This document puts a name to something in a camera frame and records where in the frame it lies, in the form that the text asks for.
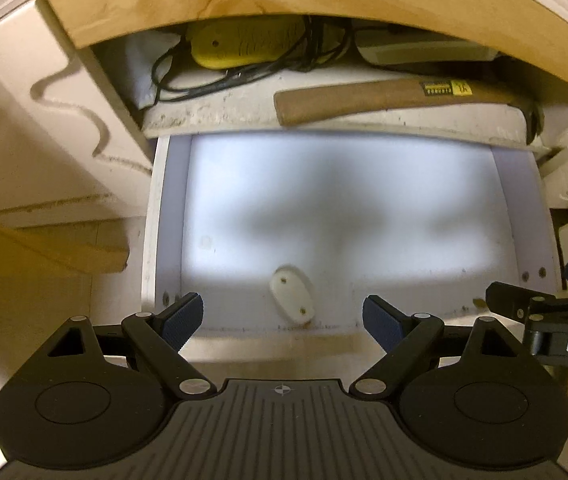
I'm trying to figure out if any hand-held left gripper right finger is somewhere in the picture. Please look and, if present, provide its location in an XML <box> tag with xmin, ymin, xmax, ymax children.
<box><xmin>349</xmin><ymin>295</ymin><xmax>520</xmax><ymax>401</ymax></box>

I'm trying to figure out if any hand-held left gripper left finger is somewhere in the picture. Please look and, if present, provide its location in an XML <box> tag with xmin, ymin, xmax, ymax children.
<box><xmin>46</xmin><ymin>292</ymin><xmax>217</xmax><ymax>401</ymax></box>

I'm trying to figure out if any white oval plastic piece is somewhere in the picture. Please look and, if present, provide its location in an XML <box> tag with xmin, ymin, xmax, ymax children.
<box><xmin>269</xmin><ymin>266</ymin><xmax>316</xmax><ymax>325</ymax></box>

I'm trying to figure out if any white plastic bag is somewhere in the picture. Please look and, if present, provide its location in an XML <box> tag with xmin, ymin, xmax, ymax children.
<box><xmin>124</xmin><ymin>30</ymin><xmax>187</xmax><ymax>111</ymax></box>

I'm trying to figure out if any white flat box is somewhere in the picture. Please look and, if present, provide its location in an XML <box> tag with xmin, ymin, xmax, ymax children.
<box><xmin>356</xmin><ymin>30</ymin><xmax>500</xmax><ymax>66</ymax></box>

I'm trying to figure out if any yellow plastic device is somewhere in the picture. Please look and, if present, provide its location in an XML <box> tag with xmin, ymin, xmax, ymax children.
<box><xmin>184</xmin><ymin>16</ymin><xmax>307</xmax><ymax>70</ymax></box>

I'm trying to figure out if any wooden handle hammer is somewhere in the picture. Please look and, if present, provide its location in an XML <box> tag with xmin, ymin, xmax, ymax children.
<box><xmin>274</xmin><ymin>77</ymin><xmax>545</xmax><ymax>146</ymax></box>

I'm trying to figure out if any yellow power tool with cord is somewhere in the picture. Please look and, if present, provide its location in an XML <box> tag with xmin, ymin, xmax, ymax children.
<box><xmin>150</xmin><ymin>17</ymin><xmax>365</xmax><ymax>106</ymax></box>

